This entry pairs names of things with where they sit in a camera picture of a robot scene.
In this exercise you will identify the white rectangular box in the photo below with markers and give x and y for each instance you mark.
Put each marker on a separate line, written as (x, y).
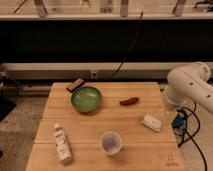
(152, 122)

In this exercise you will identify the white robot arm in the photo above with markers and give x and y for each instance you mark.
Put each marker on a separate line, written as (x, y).
(189, 82)

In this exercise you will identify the white lotion bottle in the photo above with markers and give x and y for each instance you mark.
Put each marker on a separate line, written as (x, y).
(61, 143)

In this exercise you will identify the brown sausage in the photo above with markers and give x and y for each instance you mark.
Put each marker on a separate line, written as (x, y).
(129, 101)

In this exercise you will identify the brown chocolate bar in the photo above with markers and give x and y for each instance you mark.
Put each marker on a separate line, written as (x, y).
(71, 87)

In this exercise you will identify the green ceramic bowl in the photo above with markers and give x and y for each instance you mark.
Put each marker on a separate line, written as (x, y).
(86, 99)

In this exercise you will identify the blue power adapter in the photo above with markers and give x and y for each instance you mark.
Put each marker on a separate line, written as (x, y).
(178, 121)

